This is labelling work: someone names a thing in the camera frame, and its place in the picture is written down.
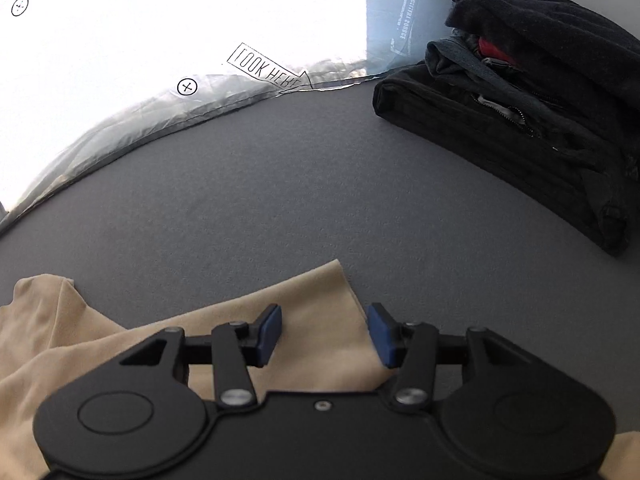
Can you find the red garment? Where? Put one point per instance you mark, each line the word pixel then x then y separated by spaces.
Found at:
pixel 492 50

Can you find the tan shirt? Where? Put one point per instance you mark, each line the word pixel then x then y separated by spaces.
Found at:
pixel 310 300

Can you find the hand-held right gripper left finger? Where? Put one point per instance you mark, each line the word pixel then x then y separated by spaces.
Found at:
pixel 270 335

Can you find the black fleece garment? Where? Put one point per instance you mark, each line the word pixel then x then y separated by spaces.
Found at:
pixel 550 20

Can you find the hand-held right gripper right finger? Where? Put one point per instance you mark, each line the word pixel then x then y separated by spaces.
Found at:
pixel 382 335

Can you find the dark grey zip jacket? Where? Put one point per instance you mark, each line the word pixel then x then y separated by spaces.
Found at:
pixel 460 60

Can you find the white printed plastic sheet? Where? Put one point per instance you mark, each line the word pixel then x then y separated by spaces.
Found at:
pixel 150 35

